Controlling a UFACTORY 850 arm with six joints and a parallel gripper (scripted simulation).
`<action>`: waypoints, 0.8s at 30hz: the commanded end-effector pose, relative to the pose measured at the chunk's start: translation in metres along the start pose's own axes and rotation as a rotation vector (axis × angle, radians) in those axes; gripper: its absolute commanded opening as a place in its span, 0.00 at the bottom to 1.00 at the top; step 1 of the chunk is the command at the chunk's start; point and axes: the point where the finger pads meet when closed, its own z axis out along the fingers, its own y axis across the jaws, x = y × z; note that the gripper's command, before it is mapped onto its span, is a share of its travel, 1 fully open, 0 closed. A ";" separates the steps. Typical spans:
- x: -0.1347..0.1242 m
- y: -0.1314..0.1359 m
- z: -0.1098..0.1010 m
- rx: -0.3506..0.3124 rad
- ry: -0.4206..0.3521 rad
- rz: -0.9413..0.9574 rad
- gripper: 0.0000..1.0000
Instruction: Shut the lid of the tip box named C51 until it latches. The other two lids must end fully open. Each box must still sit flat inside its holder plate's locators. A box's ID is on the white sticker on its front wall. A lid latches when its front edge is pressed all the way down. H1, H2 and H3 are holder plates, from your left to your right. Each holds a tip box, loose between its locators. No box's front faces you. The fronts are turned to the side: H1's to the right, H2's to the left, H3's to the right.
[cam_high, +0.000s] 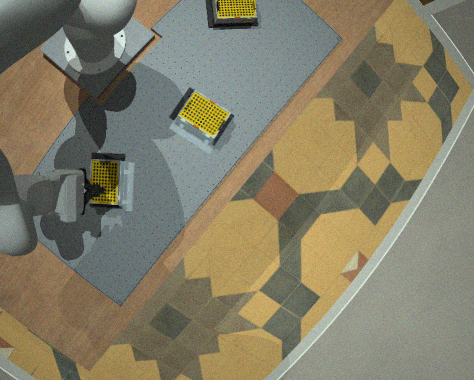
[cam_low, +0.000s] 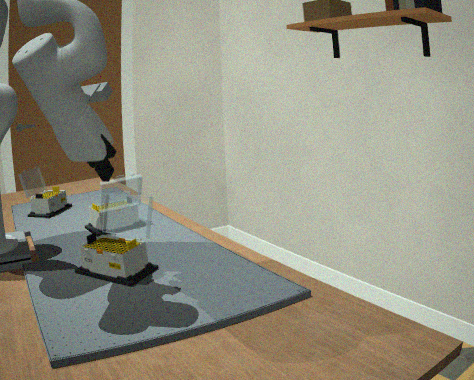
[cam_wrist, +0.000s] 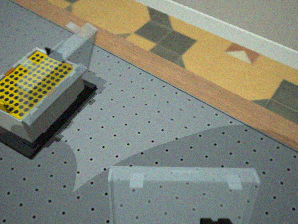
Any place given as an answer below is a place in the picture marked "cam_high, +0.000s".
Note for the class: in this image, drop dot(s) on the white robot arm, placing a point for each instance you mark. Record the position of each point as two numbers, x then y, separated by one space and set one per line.
25 25

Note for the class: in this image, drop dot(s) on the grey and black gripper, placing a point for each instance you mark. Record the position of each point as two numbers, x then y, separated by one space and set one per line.
92 190

